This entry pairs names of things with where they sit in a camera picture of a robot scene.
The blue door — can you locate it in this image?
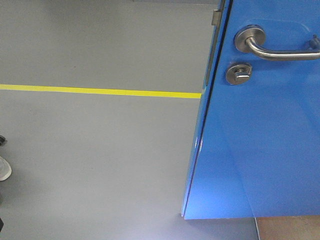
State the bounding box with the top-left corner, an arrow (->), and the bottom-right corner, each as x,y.
181,0 -> 320,220

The steel thumb turn lock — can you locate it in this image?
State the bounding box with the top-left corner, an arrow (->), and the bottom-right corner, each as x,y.
225,62 -> 252,85

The steel lock face plate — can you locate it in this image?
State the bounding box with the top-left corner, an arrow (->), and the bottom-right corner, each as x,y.
204,0 -> 225,86

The yellow floor tape line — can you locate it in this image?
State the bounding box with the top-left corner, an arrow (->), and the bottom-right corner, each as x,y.
0,84 -> 202,99

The white left sneaker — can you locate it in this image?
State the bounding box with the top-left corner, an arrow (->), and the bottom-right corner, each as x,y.
0,157 -> 12,182

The wooden plywood platform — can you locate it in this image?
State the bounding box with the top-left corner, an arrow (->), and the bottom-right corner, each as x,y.
255,215 -> 320,240

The steel inner door handle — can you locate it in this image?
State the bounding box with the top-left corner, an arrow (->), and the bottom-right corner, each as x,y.
233,25 -> 320,61

